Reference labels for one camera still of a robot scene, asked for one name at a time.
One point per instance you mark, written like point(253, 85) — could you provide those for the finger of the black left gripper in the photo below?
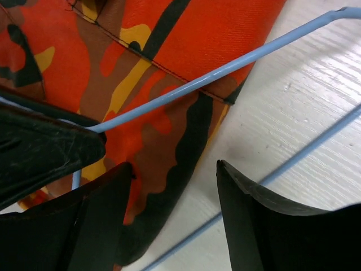
point(41, 143)

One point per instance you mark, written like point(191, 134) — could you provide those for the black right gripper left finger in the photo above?
point(79, 230)

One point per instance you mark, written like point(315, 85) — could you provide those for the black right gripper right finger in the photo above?
point(266, 231)

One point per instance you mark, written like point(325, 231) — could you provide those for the orange camouflage trousers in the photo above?
point(101, 59)

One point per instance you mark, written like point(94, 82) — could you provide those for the blue wire hanger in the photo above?
point(73, 181)

